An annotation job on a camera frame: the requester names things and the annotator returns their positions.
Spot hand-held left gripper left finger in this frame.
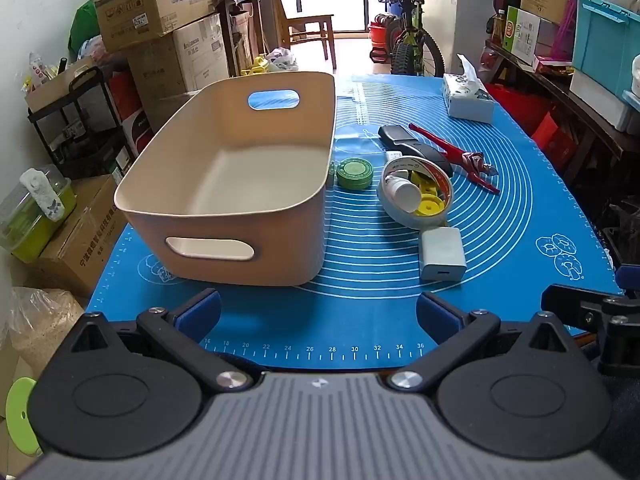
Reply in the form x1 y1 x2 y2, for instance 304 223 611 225
67 287 256 393

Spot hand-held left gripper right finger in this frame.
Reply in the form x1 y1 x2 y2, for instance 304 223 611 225
385 290 573 393

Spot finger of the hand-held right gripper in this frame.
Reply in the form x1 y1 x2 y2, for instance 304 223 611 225
541 284 640 376

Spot beige plastic storage bin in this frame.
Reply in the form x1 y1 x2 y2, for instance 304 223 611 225
114 71 337 288

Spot yellow plastic tool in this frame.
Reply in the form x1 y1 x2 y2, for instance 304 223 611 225
410 170 446 217

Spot clear tape roll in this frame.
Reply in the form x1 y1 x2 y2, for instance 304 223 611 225
377 156 455 229

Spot white pill bottle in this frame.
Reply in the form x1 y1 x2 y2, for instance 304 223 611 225
385 170 423 213

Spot white charger block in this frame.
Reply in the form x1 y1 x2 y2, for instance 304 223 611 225
419 226 467 282

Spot blue silicone mat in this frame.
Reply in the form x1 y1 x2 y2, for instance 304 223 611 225
86 74 626 372

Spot brown cardboard box black print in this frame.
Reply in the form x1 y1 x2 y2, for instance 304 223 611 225
37 175 131 298

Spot red and silver tool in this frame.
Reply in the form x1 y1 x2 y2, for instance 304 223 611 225
408 123 501 195

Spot black computer mouse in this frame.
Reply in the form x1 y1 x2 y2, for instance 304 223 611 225
400 141 455 179

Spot green round tin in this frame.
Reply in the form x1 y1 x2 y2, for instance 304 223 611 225
336 157 374 192

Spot clear bag of grain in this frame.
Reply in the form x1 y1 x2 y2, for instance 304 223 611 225
7 287 86 378

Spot red gift bags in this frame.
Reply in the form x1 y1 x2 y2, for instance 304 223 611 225
487 82 578 171

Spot black rectangular device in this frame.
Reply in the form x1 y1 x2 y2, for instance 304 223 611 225
377 124 418 153

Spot green lidded container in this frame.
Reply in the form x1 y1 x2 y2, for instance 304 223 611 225
0 165 78 263

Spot white rolled towel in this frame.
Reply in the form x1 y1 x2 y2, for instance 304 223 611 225
20 167 66 222

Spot dark wooden bench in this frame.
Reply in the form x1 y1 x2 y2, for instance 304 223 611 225
482 40 640 186

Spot red and white appliance box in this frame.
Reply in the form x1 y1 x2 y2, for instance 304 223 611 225
107 72 157 158

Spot green stool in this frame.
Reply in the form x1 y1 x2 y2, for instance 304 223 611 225
5 377 46 457

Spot white storage crate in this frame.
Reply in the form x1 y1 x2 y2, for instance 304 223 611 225
570 67 640 133

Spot white tissue box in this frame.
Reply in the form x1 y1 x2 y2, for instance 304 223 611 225
441 55 496 124

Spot black shelf cart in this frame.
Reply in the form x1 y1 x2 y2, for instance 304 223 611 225
27 66 133 181

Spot yellow detergent bottle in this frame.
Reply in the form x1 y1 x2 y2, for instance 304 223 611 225
240 55 272 78

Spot white printed cardboard box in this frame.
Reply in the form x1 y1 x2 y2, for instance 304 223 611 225
127 12 231 98

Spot white plastic bag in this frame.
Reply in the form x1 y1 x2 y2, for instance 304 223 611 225
265 47 300 72

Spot teal storage crate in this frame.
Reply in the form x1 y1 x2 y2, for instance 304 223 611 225
571 0 640 98

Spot green and black bicycle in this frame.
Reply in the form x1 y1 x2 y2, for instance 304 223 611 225
347 0 447 78

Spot open cardboard box with clutter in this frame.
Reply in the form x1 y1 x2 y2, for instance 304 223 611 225
24 56 101 113

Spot green and white carton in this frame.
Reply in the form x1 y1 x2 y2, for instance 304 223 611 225
502 6 558 67

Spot red bucket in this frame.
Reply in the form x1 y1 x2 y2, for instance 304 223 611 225
369 12 402 63

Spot white chest freezer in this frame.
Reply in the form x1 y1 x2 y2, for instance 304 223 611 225
420 0 503 76

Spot wooden chair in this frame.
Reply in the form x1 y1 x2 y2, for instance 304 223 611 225
260 0 337 71

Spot green plastic bag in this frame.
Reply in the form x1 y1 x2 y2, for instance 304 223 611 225
67 0 108 61

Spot tilted brown cardboard box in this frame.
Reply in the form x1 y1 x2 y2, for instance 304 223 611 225
87 0 217 53

